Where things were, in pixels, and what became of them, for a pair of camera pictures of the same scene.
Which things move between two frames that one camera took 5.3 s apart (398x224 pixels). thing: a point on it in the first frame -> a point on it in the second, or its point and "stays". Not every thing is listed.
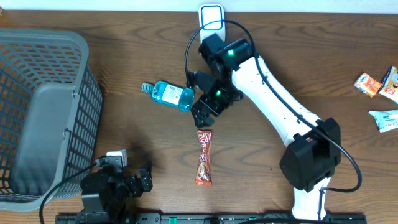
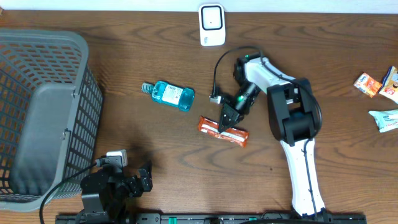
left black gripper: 135,188 stays
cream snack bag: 389,86 stays
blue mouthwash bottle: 166,93 stays
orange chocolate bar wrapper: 204,176 -> 235,135
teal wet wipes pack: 385,120 stays
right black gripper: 216,109 -> 231,116
